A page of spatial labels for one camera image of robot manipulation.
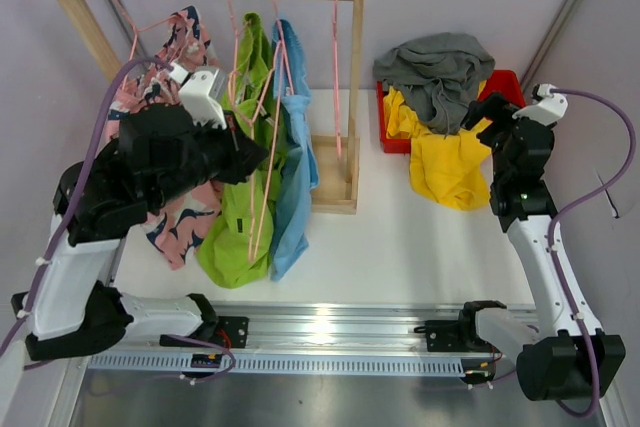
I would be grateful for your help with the red plastic tray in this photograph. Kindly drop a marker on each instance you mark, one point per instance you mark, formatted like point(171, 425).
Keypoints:
point(503, 81)

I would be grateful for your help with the light blue shorts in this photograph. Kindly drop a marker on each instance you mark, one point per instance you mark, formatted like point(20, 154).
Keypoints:
point(300, 173)

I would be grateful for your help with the pink hanger of green shorts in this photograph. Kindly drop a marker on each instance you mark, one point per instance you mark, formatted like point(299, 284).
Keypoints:
point(235, 37)

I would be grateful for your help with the aluminium mounting rail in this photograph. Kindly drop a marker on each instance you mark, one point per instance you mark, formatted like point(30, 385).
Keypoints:
point(325, 329)

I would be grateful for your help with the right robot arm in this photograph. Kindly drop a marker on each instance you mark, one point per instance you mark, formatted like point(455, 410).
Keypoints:
point(568, 356)

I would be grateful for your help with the pink shark print shorts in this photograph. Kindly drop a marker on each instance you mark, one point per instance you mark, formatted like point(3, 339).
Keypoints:
point(179, 228)

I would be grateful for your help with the lime green shorts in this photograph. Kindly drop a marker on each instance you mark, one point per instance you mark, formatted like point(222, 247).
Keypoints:
point(236, 251)

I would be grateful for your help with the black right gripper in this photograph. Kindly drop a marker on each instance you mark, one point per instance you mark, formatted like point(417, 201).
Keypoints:
point(496, 108)

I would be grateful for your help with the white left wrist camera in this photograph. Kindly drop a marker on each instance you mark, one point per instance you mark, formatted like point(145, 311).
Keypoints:
point(200, 92)

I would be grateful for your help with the yellow shorts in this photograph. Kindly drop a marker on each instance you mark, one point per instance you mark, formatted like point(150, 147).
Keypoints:
point(444, 168)

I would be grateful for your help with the pink hanger of blue shorts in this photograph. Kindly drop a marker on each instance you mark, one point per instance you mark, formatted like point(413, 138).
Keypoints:
point(278, 20)

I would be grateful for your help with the pink wire hanger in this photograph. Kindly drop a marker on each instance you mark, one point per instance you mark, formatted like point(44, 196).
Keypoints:
point(336, 94)

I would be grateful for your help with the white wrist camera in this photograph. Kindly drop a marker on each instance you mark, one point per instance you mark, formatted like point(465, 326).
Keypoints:
point(548, 108)
point(200, 92)

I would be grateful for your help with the grey shorts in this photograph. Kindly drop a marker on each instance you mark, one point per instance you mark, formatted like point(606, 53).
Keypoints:
point(438, 75)

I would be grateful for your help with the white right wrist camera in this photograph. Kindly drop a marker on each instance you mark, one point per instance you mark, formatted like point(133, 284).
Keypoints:
point(548, 108)

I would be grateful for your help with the slotted cable duct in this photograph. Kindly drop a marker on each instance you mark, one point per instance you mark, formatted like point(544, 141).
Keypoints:
point(413, 366)

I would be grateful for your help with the pink hanger of grey shorts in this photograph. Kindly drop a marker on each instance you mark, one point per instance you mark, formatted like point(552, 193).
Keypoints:
point(256, 225)

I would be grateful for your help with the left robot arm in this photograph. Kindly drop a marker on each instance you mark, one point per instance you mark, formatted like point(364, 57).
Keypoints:
point(74, 312)

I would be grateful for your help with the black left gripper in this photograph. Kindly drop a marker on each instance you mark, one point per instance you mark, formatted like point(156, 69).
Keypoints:
point(236, 148)

